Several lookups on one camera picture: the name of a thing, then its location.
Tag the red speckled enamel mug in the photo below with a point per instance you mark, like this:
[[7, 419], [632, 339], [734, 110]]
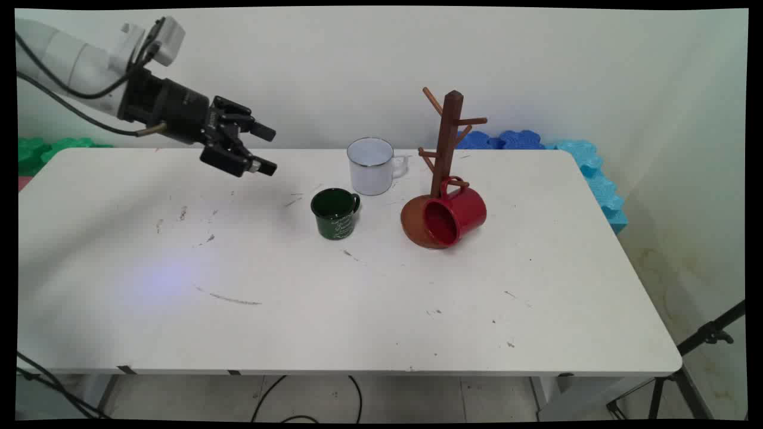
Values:
[[465, 211]]

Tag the white enamel mug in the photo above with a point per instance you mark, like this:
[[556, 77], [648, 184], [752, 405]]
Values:
[[369, 170]]

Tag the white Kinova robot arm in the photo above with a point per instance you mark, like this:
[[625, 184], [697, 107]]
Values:
[[65, 62]]

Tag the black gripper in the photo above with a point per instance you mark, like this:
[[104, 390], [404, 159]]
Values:
[[173, 110]]

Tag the green foam mat pieces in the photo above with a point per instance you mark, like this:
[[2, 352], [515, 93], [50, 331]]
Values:
[[39, 152]]

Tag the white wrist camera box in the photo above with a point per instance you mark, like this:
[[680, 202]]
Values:
[[170, 39]]

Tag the dark green enamel mug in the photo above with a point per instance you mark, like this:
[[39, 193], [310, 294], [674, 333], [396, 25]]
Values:
[[337, 220]]

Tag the brown wooden mug tree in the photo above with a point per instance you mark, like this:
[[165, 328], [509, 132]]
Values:
[[450, 131]]

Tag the white table leg frame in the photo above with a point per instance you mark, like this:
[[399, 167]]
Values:
[[560, 399]]

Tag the black tripod stand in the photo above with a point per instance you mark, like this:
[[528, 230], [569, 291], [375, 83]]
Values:
[[706, 336]]

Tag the grey metal table leg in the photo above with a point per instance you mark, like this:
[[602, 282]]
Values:
[[107, 393]]

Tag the cyan foam mat pieces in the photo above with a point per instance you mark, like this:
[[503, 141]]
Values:
[[599, 179]]

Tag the blue foam mat pieces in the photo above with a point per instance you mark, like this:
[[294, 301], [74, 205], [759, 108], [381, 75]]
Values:
[[506, 140]]

